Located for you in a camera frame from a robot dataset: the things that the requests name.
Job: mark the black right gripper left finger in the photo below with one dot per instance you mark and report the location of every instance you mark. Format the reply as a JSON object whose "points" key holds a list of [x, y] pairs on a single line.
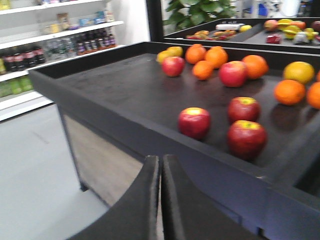
{"points": [[134, 215]]}

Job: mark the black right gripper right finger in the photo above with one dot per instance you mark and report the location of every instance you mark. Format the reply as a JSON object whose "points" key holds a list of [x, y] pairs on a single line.
{"points": [[189, 214]]}

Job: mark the red apple front left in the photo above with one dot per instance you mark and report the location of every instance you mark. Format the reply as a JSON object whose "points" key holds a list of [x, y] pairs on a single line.
{"points": [[194, 122]]}

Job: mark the red apple front right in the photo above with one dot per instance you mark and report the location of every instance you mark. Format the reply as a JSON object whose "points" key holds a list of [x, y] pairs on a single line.
{"points": [[246, 139]]}

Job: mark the black wooden produce stand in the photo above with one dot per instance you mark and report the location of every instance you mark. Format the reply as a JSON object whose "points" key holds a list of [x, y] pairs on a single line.
{"points": [[118, 107]]}

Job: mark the red apple middle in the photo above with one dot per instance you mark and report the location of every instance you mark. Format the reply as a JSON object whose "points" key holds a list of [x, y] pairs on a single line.
{"points": [[243, 108]]}

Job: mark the small orange tangerine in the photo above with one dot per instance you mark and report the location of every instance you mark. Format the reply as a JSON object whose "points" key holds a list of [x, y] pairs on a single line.
{"points": [[202, 70]]}

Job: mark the pink red apple right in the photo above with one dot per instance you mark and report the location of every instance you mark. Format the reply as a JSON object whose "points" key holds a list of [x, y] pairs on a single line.
{"points": [[233, 74]]}

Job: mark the pink red apple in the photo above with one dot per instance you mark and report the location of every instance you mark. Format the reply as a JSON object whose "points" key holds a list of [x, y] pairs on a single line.
{"points": [[173, 66], [233, 74]]}

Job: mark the pink red apple left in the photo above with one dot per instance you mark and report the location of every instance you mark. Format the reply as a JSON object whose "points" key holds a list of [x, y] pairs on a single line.
{"points": [[173, 66]]}

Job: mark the small orange right pair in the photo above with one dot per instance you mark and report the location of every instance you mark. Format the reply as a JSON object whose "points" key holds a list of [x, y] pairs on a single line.
{"points": [[289, 92]]}

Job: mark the bumpy orange left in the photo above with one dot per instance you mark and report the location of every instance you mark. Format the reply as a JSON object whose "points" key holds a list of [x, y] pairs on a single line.
{"points": [[195, 53]]}

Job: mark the bumpy orange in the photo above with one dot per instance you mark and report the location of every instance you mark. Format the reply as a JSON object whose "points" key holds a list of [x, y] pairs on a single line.
{"points": [[217, 56], [195, 53]]}

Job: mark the orange centre back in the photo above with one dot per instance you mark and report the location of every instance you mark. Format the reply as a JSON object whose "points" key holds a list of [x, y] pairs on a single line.
{"points": [[256, 65]]}

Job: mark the small orange far right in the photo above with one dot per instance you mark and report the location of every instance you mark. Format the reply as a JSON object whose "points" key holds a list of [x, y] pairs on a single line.
{"points": [[313, 95]]}

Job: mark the yellow orange fruit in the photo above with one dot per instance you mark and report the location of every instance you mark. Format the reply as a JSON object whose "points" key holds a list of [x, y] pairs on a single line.
{"points": [[299, 71]]}

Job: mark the green potted plant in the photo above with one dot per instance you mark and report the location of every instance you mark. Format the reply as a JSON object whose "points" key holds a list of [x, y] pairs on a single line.
{"points": [[189, 13]]}

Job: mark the white supermarket shelf unit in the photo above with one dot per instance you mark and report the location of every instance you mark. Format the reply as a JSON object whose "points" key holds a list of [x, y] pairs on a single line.
{"points": [[36, 33]]}

